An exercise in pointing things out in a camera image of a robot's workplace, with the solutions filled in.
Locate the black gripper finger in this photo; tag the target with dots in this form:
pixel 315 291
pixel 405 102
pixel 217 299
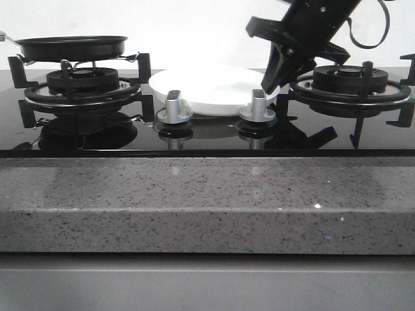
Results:
pixel 278 54
pixel 292 68

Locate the silver right stove knob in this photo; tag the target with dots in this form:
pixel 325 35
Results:
pixel 257 111

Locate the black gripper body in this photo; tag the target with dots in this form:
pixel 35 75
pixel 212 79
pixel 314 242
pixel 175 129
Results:
pixel 306 29

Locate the black right gas burner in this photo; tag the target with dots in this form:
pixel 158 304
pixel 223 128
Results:
pixel 347 79

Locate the silver stove knob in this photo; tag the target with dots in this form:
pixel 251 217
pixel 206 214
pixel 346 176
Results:
pixel 257 111
pixel 174 112

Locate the black frying pan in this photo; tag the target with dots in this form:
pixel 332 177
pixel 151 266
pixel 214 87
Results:
pixel 72 48

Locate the black pan support grate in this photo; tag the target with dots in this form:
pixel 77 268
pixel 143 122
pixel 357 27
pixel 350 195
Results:
pixel 78 107
pixel 396 97

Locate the white round plate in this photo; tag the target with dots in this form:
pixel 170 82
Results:
pixel 217 90

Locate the black gas burner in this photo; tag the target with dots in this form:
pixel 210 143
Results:
pixel 84 81
pixel 347 79

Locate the silver left stove knob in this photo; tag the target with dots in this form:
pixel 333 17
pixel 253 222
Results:
pixel 174 112

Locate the black right pan support grate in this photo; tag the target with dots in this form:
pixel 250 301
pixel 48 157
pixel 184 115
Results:
pixel 396 97

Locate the black left pan support grate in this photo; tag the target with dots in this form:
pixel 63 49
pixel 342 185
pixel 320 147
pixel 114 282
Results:
pixel 78 107

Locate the black glass gas cooktop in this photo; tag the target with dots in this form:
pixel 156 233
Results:
pixel 133 131

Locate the black left gas burner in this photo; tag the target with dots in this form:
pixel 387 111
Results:
pixel 84 81

